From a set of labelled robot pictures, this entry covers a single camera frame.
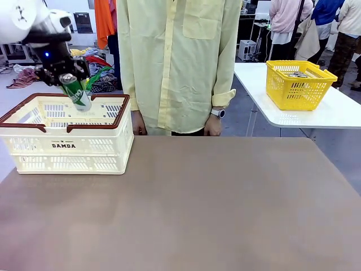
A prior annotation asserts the person with orange garment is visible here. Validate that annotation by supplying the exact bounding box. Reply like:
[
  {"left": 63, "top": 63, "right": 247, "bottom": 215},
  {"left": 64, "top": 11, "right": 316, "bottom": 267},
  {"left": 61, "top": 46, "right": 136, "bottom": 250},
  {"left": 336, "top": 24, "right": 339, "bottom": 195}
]
[{"left": 94, "top": 0, "right": 122, "bottom": 91}]

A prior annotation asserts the white side table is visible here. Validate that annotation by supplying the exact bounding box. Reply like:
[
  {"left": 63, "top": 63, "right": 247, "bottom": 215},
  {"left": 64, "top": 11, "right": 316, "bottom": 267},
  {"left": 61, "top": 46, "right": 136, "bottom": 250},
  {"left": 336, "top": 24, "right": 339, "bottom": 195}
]
[{"left": 234, "top": 62, "right": 361, "bottom": 136}]

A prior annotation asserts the person's right forearm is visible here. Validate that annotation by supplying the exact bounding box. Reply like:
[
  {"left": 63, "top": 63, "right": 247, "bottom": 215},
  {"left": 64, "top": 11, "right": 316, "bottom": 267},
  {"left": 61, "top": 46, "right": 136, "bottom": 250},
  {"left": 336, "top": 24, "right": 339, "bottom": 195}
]
[{"left": 121, "top": 64, "right": 145, "bottom": 113}]

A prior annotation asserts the colourful clothes pile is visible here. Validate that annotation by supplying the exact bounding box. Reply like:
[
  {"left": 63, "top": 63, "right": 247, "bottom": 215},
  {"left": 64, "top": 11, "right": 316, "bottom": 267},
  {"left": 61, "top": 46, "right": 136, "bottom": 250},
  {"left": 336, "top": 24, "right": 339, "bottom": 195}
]
[{"left": 69, "top": 47, "right": 119, "bottom": 94}]

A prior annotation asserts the person in camouflage trousers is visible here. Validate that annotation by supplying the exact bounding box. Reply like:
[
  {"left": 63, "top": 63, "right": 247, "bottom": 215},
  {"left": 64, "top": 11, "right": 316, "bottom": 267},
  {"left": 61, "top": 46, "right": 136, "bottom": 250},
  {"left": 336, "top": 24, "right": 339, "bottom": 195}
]
[{"left": 328, "top": 0, "right": 361, "bottom": 89}]

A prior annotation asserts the person in pink top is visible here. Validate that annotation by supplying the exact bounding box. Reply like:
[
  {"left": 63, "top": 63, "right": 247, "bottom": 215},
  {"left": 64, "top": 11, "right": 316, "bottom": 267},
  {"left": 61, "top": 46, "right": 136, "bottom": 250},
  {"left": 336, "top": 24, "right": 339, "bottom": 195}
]
[{"left": 268, "top": 0, "right": 314, "bottom": 62}]

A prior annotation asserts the pink patterned floor cloth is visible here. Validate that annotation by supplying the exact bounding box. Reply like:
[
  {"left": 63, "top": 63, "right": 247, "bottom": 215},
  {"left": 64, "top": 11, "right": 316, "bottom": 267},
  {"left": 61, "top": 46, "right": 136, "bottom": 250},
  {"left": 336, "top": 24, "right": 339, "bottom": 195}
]
[{"left": 6, "top": 64, "right": 43, "bottom": 90}]

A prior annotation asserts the black wall panel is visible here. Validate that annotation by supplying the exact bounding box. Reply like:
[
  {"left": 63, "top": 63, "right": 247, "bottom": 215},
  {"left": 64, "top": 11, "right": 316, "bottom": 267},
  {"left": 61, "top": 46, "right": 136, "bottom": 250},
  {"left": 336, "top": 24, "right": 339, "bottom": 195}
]
[{"left": 73, "top": 12, "right": 94, "bottom": 34}]

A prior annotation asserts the brown basket handle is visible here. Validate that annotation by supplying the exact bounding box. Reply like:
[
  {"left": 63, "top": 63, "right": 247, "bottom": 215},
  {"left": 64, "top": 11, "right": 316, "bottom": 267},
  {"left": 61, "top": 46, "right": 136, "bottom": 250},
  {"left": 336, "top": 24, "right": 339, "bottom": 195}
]
[
  {"left": 67, "top": 93, "right": 131, "bottom": 134},
  {"left": 0, "top": 93, "right": 76, "bottom": 134}
]

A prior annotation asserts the person's left forearm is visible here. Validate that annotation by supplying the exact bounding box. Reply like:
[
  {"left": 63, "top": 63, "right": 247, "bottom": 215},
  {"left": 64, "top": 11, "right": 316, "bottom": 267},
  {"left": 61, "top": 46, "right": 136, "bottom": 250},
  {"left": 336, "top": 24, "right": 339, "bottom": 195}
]
[{"left": 210, "top": 56, "right": 237, "bottom": 118}]

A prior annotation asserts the beige jacket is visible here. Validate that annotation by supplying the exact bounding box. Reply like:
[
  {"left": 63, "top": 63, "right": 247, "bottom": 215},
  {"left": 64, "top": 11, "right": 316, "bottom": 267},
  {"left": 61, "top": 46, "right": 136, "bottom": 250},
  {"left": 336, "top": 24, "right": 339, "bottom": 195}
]
[{"left": 296, "top": 16, "right": 322, "bottom": 62}]

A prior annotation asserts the person in blue top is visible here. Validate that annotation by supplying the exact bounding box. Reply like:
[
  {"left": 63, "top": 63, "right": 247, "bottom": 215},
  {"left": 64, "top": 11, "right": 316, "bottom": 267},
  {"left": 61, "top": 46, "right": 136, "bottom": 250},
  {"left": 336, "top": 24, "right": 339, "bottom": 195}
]
[{"left": 311, "top": 0, "right": 346, "bottom": 62}]

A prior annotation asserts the cream plastic shopping basket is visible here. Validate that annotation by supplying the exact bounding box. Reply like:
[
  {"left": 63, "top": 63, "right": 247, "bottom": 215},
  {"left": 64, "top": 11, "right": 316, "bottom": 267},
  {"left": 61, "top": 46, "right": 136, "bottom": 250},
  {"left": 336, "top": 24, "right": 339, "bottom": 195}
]
[{"left": 0, "top": 93, "right": 135, "bottom": 176}]

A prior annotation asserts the person's left hand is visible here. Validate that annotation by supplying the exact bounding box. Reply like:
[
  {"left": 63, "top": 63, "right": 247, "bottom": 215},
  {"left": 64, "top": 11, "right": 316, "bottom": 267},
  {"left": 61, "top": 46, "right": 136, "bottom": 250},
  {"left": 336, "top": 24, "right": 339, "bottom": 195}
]
[{"left": 203, "top": 116, "right": 224, "bottom": 137}]

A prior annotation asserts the person's right hand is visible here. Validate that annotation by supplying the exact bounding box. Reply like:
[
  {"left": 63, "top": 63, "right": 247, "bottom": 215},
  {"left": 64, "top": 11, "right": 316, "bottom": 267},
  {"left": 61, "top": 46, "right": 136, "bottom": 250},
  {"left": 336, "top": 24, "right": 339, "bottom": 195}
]
[{"left": 131, "top": 111, "right": 148, "bottom": 136}]

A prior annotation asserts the green white drink can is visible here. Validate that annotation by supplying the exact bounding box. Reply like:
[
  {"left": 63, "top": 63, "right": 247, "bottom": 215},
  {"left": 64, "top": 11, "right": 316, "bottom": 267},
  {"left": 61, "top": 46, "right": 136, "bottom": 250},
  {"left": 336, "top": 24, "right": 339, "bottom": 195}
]
[{"left": 58, "top": 72, "right": 93, "bottom": 111}]

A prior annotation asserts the white computer case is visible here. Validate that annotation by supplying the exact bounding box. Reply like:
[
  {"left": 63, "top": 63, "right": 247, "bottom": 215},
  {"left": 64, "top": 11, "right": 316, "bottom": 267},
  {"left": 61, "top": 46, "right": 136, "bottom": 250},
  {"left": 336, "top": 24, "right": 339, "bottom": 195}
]
[{"left": 238, "top": 39, "right": 258, "bottom": 62}]

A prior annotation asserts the yellow plastic basket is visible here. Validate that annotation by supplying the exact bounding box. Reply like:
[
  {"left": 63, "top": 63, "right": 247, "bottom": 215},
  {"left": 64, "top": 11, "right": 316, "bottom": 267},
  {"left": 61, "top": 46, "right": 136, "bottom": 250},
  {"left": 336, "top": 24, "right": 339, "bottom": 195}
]
[{"left": 265, "top": 59, "right": 338, "bottom": 111}]

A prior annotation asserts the person in yellow shirt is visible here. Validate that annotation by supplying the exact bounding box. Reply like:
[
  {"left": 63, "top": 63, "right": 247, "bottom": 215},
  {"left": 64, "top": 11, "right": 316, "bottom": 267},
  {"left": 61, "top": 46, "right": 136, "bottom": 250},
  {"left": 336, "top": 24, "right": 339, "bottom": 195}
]
[{"left": 116, "top": 0, "right": 243, "bottom": 137}]

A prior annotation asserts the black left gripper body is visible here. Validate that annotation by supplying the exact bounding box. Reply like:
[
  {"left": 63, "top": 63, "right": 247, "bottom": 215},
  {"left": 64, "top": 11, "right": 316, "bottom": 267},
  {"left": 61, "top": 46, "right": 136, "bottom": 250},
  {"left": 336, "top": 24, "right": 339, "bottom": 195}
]
[{"left": 24, "top": 32, "right": 75, "bottom": 75}]

